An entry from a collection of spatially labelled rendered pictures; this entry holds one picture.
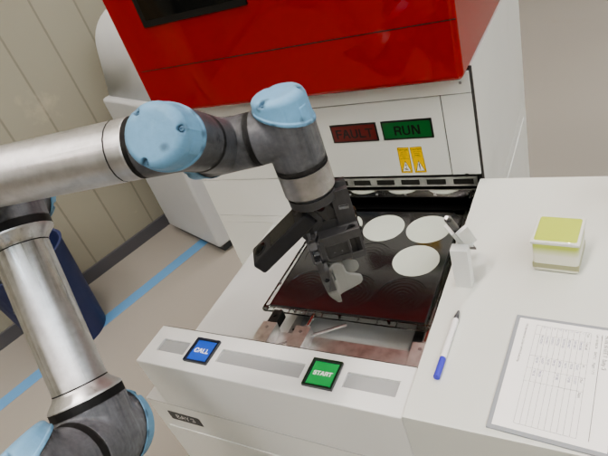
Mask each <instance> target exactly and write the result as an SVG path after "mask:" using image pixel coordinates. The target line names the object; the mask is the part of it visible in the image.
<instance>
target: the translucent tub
mask: <svg viewBox="0 0 608 456"><path fill-rule="evenodd" d="M585 224H586V218H581V217H566V216H553V215H539V216H538V218H537V223H536V226H535V228H534V231H533V233H532V236H531V239H530V243H532V248H533V261H532V265H533V267H534V268H535V269H537V270H544V271H559V272H566V273H574V274H576V273H578V272H579V270H580V266H581V262H582V258H583V254H584V247H585V239H584V228H585Z"/></svg>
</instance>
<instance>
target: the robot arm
mask: <svg viewBox="0 0 608 456"><path fill-rule="evenodd" d="M251 107H252V110H250V111H248V112H244V113H241V114H237V115H233V116H230V117H226V118H218V117H216V116H213V115H210V114H206V113H204V112H201V111H198V110H195V109H191V108H189V107H187V106H186V105H184V104H181V103H178V102H174V101H162V100H152V101H149V102H146V103H144V104H142V105H140V106H139V107H138V108H137V109H136V110H135V111H134V112H132V113H131V115H130V116H127V117H124V118H120V119H113V120H109V121H104V122H101V123H97V124H92V125H89V126H84V127H80V128H73V129H69V130H65V131H61V132H57V133H53V134H49V135H45V136H40V137H37V138H29V139H26V140H22V141H17V142H14V143H10V144H5V145H2V146H0V280H1V281H2V283H3V286H4V288H5V292H6V294H7V296H8V298H9V300H10V302H11V305H12V307H13V309H14V313H15V315H16V317H17V319H18V321H19V324H20V326H21V328H22V330H23V333H24V335H25V338H26V340H27V342H28V345H29V347H30V348H31V351H32V353H33V357H34V359H35V361H36V364H37V365H38V367H39V370H40V372H41V374H42V377H43V380H44V382H45V384H46V386H47V388H48V391H49V393H50V395H51V398H52V404H51V406H50V408H49V411H48V413H47V414H46V415H47V418H48V420H49V423H47V422H46V421H40V422H38V423H36V424H35V425H33V426H32V427H31V428H29V429H28V430H27V431H26V432H25V433H23V434H22V435H21V436H20V437H19V438H18V439H17V440H16V441H14V442H13V443H12V444H11V445H10V446H9V447H8V448H7V449H6V450H5V451H4V452H3V453H2V454H1V455H0V456H143V455H144V454H145V453H146V452H147V450H148V448H149V446H150V444H151V442H152V440H153V437H154V432H155V421H154V415H153V413H152V410H151V408H150V406H149V404H148V402H147V401H146V399H145V398H144V397H143V396H142V395H141V394H140V395H137V393H136V392H135V391H133V390H130V389H126V387H125V386H124V384H123V382H122V379H121V378H120V377H117V376H114V375H110V374H109V373H108V372H107V370H106V368H105V366H104V364H103V362H102V359H101V357H100V354H99V351H98V349H97V348H96V345H95V343H94V341H93V339H92V336H91V334H90V331H89V329H88V327H87V324H86V322H85V320H84V318H83V316H82V314H81V310H80V308H79V306H78V303H77V301H76V299H75V298H74V295H73V293H72V291H71V287H70V285H69V283H68V281H67V279H66V277H65V274H64V272H63V270H62V266H61V264H60V263H59V260H58V258H57V256H56V253H55V251H54V249H53V247H52V244H51V242H50V239H49V236H50V233H51V231H52V228H53V226H54V224H53V221H52V218H51V216H52V214H53V212H54V209H55V206H54V205H53V204H54V203H55V202H56V196H58V195H66V194H71V193H76V192H80V191H85V190H90V189H94V188H99V187H104V186H109V185H117V184H122V183H127V182H131V181H136V180H140V179H145V178H150V177H156V176H164V175H169V174H174V173H180V172H183V173H184V174H187V176H188V177H189V178H191V179H194V180H199V179H205V178H207V179H212V178H216V177H218V176H221V175H226V174H230V173H233V172H238V171H242V170H245V169H250V168H254V167H257V166H264V165H268V164H273V166H274V169H275V171H276V174H277V177H278V178H279V181H280V185H281V187H282V190H283V193H284V194H285V197H286V198H287V199H288V200H289V203H290V207H291V211H290V212H289V213H288V214H287V215H286V216H285V217H284V218H283V219H282V220H281V221H280V222H279V223H278V224H277V225H276V226H275V227H274V228H273V229H272V230H271V231H270V232H269V233H268V234H267V235H266V236H265V237H264V238H263V239H262V240H261V241H260V242H259V243H258V244H257V245H256V246H255V247H254V248H253V262H254V267H255V268H257V269H259V270H260V271H262V272H267V271H268V270H269V269H270V268H271V267H272V266H273V265H274V264H275V263H276V262H277V261H278V260H279V259H280V258H281V257H282V256H283V255H284V254H285V253H286V252H287V251H288V250H289V249H290V248H291V247H292V246H293V245H294V244H295V243H296V242H298V241H299V240H300V239H301V238H302V237H303V239H305V240H306V243H307V246H308V249H309V254H310V257H311V260H312V261H313V264H314V266H316V265H317V268H318V273H319V275H320V278H321V280H322V282H323V285H324V287H325V289H326V291H327V293H328V295H329V296H330V297H331V298H332V299H334V300H336V301H337V302H342V298H341V294H342V293H343V292H345V291H347V290H350V289H352V288H354V287H355V286H356V285H358V284H360V283H361V282H362V280H363V277H362V275H361V274H360V273H356V272H355V271H356V270H357V269H358V267H359V264H358V262H357V260H355V259H357V258H361V257H364V256H367V252H366V247H365V244H364V237H363V233H362V232H361V230H362V226H361V225H359V222H358V220H357V214H356V208H355V207H354V206H353V205H352V202H351V199H350V196H349V193H348V190H347V185H346V182H345V179H344V177H343V176H342V177H340V178H336V179H335V178H334V176H333V172H332V169H331V166H330V163H329V160H328V156H327V152H326V149H325V147H324V144H323V141H322V137H321V135H320V132H319V129H318V123H317V121H316V113H315V111H314V110H313V109H312V108H311V105H310V102H309V98H308V95H307V92H306V91H305V89H304V88H303V87H302V86H301V85H300V84H298V83H296V82H283V83H279V84H275V85H272V86H271V87H269V88H267V89H264V90H261V91H259V92H258V93H257V94H255V95H254V96H253V98H252V101H251ZM353 207H354V208H353ZM354 210H355V211H354ZM349 240H350V242H351V245H352V248H351V245H350V242H349ZM350 258H353V259H350ZM331 262H332V263H331Z"/></svg>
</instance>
